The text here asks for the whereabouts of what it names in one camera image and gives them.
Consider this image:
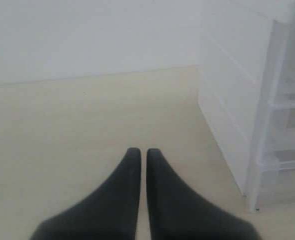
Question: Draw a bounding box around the clear drawer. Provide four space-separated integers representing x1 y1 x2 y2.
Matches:
246 159 295 212
255 101 295 171
267 0 295 107

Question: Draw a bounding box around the white plastic drawer cabinet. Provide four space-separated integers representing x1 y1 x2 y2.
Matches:
198 0 295 198

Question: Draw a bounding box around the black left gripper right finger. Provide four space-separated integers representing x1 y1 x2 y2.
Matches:
146 148 260 240

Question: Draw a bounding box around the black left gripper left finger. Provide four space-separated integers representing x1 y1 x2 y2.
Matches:
31 147 141 240

